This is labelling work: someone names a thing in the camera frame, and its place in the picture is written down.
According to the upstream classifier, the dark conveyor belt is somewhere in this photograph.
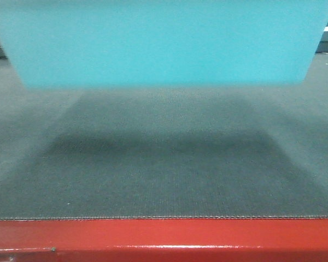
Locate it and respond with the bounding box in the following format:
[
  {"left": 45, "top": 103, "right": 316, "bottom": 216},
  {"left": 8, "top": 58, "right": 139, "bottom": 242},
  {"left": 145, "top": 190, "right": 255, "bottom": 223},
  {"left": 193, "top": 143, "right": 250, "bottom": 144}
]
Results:
[{"left": 0, "top": 54, "right": 328, "bottom": 220}]

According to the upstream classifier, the light blue plastic bin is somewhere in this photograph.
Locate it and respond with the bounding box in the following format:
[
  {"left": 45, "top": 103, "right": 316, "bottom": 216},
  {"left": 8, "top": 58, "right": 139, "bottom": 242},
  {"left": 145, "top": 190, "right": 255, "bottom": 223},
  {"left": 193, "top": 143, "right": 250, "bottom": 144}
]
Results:
[{"left": 0, "top": 1, "right": 328, "bottom": 88}]

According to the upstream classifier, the red conveyor frame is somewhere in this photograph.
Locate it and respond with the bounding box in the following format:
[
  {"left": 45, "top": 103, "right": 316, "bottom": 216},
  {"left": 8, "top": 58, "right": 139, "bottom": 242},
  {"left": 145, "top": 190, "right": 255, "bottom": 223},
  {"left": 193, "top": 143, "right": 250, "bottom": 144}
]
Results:
[{"left": 0, "top": 218, "right": 328, "bottom": 261}]

